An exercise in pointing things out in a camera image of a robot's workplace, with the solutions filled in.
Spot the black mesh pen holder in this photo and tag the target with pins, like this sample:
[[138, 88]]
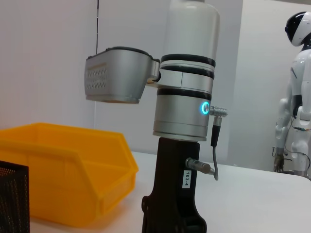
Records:
[[12, 199]]

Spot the yellow plastic bin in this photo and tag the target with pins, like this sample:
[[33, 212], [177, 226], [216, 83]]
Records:
[[60, 170]]

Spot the white humanoid robot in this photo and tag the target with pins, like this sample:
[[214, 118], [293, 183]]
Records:
[[301, 68]]

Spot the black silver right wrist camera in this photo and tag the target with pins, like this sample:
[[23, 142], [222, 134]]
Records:
[[114, 72]]

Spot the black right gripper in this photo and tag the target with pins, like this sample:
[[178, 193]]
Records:
[[172, 182]]

